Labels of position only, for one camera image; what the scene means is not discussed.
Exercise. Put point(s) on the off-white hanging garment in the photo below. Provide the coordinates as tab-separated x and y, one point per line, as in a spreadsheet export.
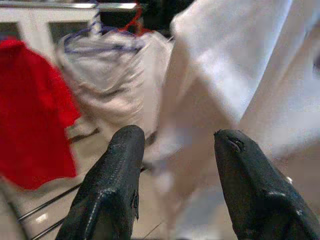
107	82

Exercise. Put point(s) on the white glass-door cabinet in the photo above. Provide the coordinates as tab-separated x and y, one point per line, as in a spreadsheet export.
37	27

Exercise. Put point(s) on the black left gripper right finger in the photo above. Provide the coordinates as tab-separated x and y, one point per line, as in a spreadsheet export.
257	195

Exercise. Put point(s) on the white t-shirt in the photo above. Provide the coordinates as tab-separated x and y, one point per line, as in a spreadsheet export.
225	62

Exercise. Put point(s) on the purple clothes hanger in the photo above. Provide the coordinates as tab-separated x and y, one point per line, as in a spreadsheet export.
95	50

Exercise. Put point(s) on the red t-shirt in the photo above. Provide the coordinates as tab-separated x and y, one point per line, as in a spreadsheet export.
32	112

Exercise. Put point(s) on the black clothes rack frame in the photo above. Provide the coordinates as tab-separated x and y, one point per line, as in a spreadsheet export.
50	202

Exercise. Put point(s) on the red clothes hanger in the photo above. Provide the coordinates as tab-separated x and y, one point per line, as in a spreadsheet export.
132	23

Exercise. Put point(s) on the silver clothes rack rail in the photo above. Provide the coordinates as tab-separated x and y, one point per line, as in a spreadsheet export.
50	5

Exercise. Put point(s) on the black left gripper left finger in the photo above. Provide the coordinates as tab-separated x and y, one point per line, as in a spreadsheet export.
112	187

